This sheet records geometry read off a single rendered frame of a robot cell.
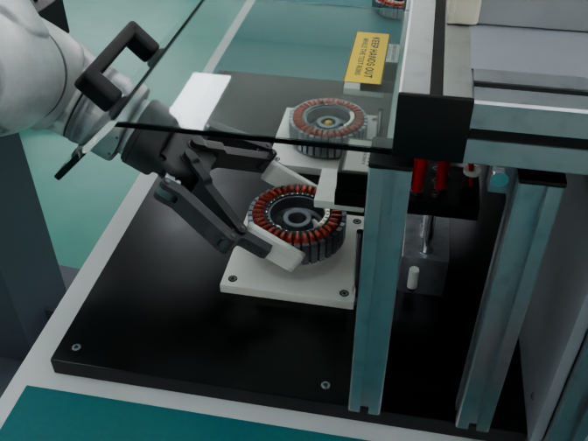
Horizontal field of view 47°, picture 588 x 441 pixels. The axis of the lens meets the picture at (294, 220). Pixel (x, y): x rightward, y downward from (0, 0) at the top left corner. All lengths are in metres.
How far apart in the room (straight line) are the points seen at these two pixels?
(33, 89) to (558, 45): 0.39
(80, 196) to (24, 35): 1.71
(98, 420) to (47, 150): 1.90
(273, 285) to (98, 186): 1.59
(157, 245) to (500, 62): 0.50
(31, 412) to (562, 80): 0.56
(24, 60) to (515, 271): 0.40
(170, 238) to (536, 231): 0.48
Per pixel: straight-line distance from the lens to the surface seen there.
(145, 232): 0.86
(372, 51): 0.59
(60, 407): 0.73
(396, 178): 0.47
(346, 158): 0.71
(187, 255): 0.82
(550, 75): 0.47
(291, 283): 0.76
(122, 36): 0.64
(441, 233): 0.78
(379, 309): 0.57
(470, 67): 0.46
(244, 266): 0.78
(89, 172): 2.37
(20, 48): 0.57
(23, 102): 0.58
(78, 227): 2.15
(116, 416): 0.71
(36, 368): 0.77
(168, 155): 0.74
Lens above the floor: 1.32
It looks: 39 degrees down
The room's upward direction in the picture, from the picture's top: straight up
